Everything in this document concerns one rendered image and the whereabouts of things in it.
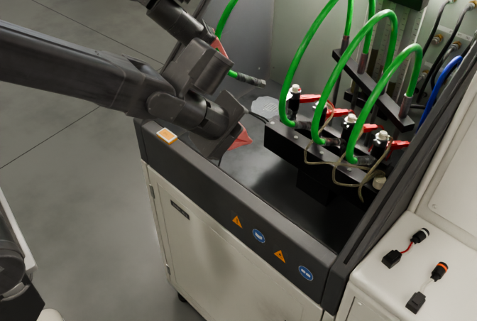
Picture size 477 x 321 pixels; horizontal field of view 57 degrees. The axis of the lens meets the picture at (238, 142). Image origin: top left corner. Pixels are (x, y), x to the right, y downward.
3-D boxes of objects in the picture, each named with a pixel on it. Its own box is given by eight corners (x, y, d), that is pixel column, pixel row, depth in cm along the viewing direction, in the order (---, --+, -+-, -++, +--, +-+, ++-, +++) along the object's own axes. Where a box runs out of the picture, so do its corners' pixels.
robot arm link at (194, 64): (113, 79, 61) (143, 111, 56) (158, 9, 59) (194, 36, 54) (170, 105, 71) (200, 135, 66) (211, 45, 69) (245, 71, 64)
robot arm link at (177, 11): (140, 10, 90) (144, 13, 85) (160, -18, 89) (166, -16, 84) (166, 31, 93) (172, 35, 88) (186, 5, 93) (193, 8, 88)
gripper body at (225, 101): (251, 113, 70) (223, 96, 64) (213, 162, 72) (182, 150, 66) (231, 92, 74) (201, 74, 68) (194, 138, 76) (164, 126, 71)
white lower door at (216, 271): (168, 281, 178) (143, 165, 131) (172, 278, 179) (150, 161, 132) (294, 406, 145) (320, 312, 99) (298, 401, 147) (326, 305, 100)
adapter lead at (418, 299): (415, 315, 78) (419, 309, 77) (404, 307, 79) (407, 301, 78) (447, 271, 84) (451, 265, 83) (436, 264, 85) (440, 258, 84)
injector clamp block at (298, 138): (262, 164, 125) (264, 123, 115) (284, 146, 131) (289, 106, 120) (365, 234, 108) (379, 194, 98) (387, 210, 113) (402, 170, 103)
